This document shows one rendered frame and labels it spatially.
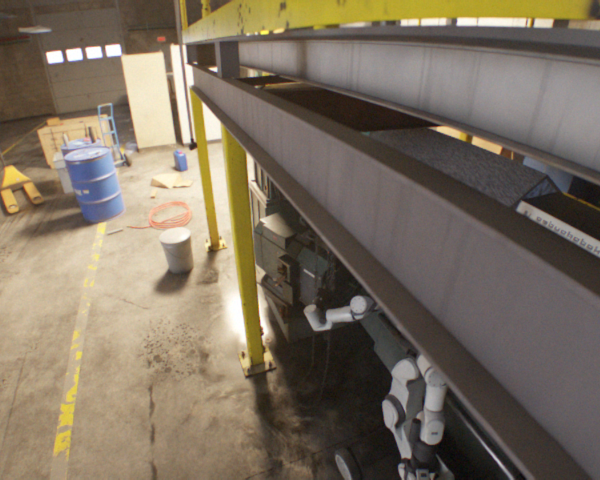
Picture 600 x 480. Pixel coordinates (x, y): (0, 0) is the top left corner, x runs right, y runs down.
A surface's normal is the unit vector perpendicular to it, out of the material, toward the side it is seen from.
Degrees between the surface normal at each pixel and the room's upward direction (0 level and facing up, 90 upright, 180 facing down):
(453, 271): 90
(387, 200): 90
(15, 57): 90
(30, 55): 90
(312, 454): 0
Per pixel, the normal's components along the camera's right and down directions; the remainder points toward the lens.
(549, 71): -0.93, 0.19
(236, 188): 0.37, 0.49
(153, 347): 0.00, -0.85
